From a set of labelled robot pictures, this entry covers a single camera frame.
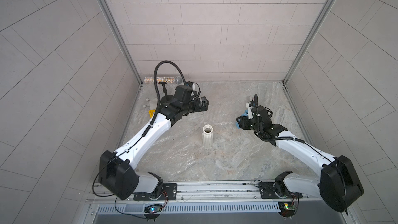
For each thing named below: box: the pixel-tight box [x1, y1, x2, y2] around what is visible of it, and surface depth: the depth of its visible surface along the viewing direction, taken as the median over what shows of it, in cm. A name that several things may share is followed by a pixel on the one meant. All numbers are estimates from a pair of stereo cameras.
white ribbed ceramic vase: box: [202, 124, 213, 149], surface depth 77 cm
